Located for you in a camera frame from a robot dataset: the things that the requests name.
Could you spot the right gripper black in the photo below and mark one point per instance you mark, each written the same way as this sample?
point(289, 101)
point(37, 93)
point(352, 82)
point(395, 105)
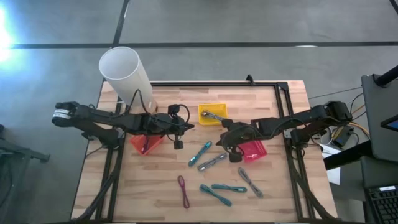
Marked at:
point(241, 135)

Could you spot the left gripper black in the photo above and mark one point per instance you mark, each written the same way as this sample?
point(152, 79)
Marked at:
point(161, 124)

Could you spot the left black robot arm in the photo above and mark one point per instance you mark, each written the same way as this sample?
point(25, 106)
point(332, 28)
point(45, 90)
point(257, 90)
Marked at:
point(93, 116)

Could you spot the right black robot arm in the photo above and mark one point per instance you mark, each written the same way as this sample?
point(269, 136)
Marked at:
point(304, 119)

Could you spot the yellow plastic basket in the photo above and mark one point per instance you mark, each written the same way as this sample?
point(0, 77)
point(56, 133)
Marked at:
point(206, 122)

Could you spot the red plastic basket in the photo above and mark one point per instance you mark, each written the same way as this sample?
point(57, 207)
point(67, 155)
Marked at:
point(255, 152)

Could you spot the orange plastic basket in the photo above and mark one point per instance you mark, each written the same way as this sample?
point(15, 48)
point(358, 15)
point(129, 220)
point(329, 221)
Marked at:
point(154, 143)

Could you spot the white shade wooden table lamp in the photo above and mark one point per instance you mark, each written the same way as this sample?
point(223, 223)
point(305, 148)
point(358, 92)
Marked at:
point(124, 74)

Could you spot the white paper sheet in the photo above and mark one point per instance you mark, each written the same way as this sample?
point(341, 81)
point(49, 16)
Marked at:
point(334, 175)

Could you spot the black power box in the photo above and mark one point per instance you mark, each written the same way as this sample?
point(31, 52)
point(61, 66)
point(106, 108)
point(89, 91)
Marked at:
point(342, 137)

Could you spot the black desk beam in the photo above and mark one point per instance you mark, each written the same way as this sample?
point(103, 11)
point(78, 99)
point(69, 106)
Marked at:
point(348, 155)

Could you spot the gray side cart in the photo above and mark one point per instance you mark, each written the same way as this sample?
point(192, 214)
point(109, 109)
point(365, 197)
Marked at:
point(373, 124)

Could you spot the black floor stand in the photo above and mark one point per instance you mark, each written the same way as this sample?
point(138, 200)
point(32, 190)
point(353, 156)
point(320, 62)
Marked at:
point(18, 152)

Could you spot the tablet screen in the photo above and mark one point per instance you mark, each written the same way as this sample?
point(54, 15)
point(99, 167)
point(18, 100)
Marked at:
point(392, 124)

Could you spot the black keyboard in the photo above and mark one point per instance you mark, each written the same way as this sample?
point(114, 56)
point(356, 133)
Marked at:
point(385, 205)

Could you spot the black pole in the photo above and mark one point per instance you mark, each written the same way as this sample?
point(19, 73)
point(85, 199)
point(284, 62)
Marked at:
point(387, 77)

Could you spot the black aluminium table frame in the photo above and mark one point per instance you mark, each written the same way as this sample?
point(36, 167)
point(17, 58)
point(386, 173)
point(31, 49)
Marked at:
point(217, 84)

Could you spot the black frame clamp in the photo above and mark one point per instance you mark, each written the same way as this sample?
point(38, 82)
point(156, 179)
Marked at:
point(249, 80)

